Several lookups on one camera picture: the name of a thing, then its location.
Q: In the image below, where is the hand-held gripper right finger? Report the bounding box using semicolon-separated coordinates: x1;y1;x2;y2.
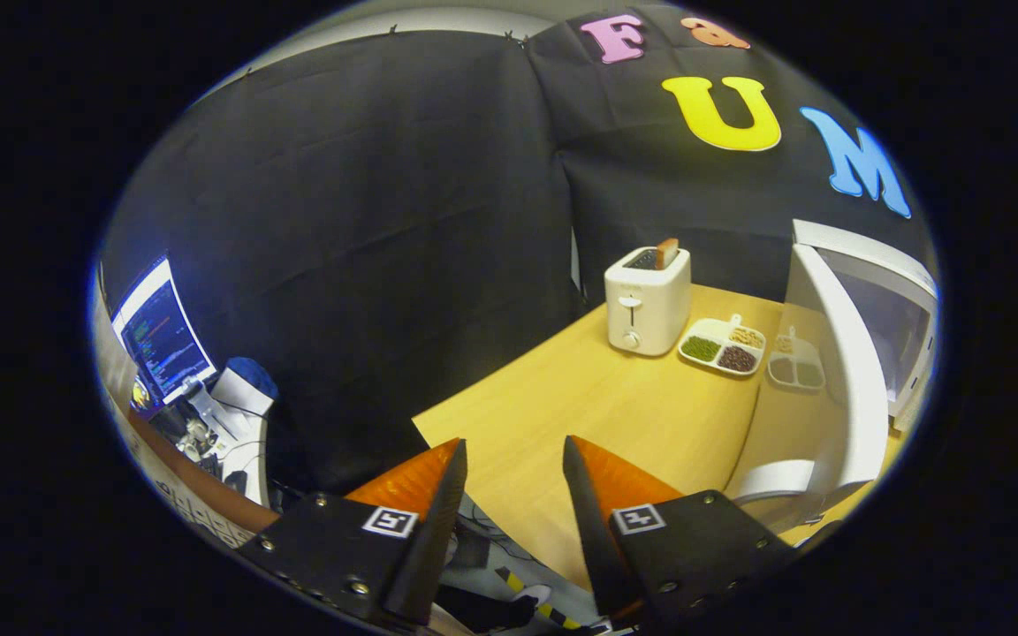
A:
562;435;801;630

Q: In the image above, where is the white toaster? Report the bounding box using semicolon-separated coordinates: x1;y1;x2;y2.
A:
604;246;692;357

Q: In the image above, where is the computer monitor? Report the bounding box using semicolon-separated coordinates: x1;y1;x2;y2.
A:
110;254;218;407

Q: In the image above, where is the brown desk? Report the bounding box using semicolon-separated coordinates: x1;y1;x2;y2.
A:
111;397;280;535

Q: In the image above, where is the white divided tray with beans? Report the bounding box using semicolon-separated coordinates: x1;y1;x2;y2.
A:
678;314;768;378

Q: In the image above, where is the white and blue device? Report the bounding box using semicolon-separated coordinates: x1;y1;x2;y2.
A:
182;356;282;509

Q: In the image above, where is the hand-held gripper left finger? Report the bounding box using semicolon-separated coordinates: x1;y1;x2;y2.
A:
235;437;468;626

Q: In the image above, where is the white microwave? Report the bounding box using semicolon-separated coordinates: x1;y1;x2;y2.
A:
726;219;941;531

